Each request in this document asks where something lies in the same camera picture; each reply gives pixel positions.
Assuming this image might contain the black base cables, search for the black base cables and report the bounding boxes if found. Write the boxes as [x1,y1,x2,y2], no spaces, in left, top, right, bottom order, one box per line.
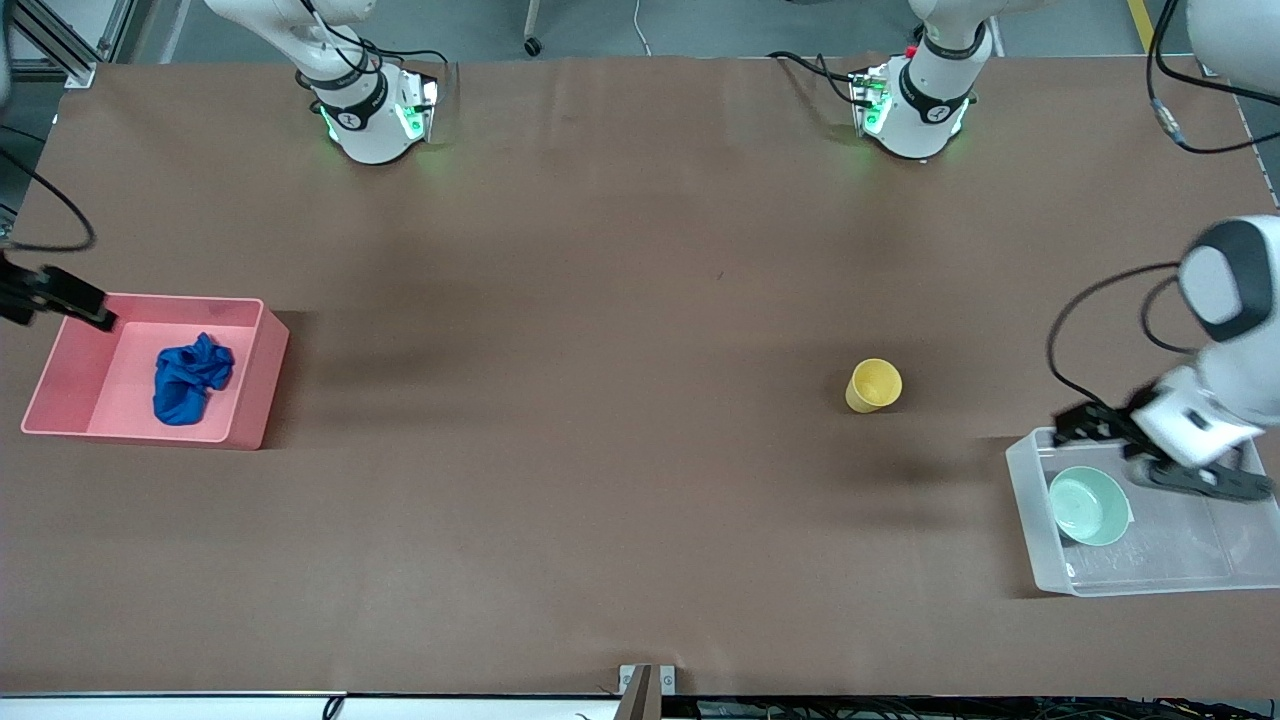
[767,48,863,107]
[295,0,451,93]

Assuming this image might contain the black left base cables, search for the black left base cables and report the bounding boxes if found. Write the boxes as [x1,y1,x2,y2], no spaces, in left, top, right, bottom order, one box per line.
[767,48,863,107]

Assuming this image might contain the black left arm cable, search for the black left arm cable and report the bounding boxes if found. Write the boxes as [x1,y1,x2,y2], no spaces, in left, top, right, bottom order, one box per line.
[1046,0,1280,411]

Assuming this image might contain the pink plastic bin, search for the pink plastic bin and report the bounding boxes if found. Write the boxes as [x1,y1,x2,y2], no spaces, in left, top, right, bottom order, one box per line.
[20,291,291,451]

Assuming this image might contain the blue cloth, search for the blue cloth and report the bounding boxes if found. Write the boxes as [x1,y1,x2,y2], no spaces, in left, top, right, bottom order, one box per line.
[152,332,236,427]

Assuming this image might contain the aluminium frame profile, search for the aluminium frame profile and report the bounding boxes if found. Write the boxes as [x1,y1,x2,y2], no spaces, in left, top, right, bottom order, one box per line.
[0,0,136,89]

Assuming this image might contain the brown table cover sheet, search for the brown table cover sheet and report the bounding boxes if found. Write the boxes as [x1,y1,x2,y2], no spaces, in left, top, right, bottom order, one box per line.
[0,52,1280,699]

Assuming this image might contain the mint green bowl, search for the mint green bowl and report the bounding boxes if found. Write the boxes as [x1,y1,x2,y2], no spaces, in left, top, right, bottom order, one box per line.
[1047,465,1135,548]

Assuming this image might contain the clear plastic storage box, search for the clear plastic storage box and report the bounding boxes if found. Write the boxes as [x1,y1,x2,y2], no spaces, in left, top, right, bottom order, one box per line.
[1005,425,1280,598]

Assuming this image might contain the yellow plastic cup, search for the yellow plastic cup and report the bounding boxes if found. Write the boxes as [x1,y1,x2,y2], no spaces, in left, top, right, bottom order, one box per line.
[845,358,904,414]

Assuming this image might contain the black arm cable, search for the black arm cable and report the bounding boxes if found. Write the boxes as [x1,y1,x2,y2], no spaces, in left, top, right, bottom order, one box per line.
[1046,0,1280,411]
[0,148,97,253]

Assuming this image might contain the metal table edge bracket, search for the metal table edge bracket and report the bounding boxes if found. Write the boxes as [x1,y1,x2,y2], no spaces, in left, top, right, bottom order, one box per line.
[618,664,677,720]

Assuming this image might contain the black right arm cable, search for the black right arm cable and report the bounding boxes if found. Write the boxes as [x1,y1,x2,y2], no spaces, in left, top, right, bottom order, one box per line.
[0,148,97,253]

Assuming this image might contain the black right base cables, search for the black right base cables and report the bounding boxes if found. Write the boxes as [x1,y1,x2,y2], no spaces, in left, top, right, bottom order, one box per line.
[295,0,451,93]

